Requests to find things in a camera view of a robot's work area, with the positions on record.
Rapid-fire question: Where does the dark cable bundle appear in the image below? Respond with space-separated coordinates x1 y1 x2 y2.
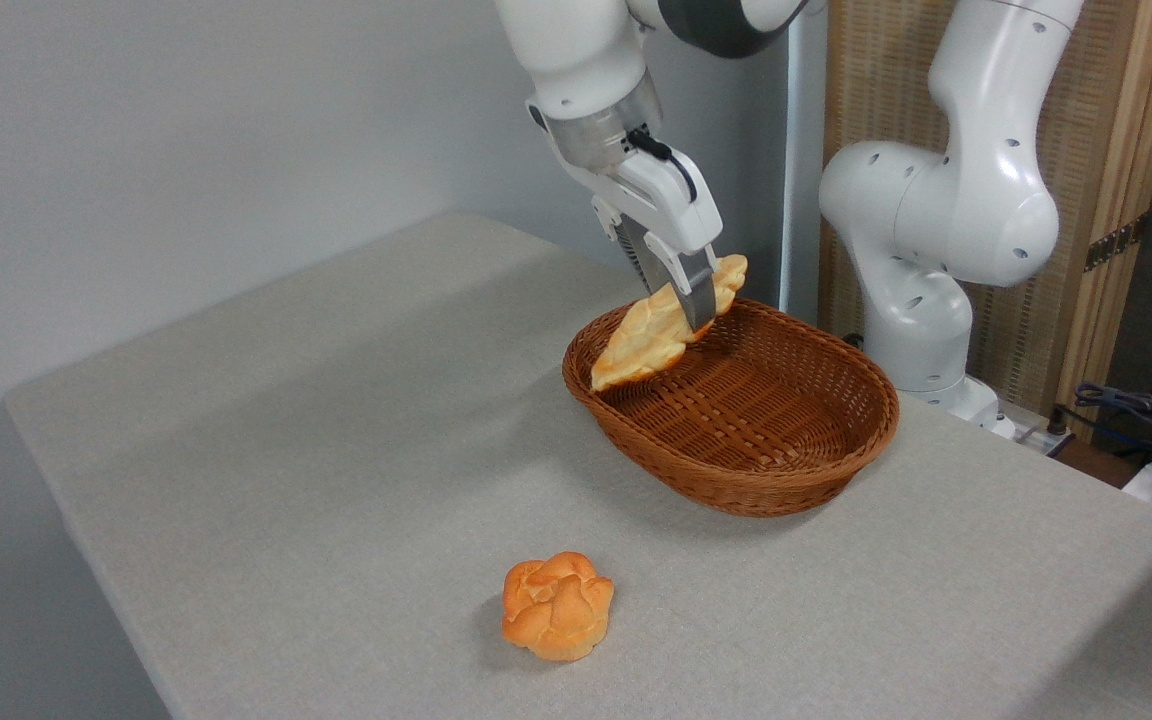
1048 344 1152 473

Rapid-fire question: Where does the grey fabric tablecloth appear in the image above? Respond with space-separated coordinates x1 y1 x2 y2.
2 212 1152 720

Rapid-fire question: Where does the long braided bread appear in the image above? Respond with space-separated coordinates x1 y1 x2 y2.
589 253 749 393

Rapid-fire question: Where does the white vertical pole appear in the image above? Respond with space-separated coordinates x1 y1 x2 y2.
779 0 830 321

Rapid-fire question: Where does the brown oval wicker basket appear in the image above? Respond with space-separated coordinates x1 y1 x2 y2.
562 296 901 519

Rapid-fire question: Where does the round knotted bread roll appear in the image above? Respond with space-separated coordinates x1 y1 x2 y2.
501 550 616 664

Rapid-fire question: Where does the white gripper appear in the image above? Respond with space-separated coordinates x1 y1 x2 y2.
548 138 725 335

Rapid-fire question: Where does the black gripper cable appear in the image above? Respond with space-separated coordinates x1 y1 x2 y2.
625 126 699 205

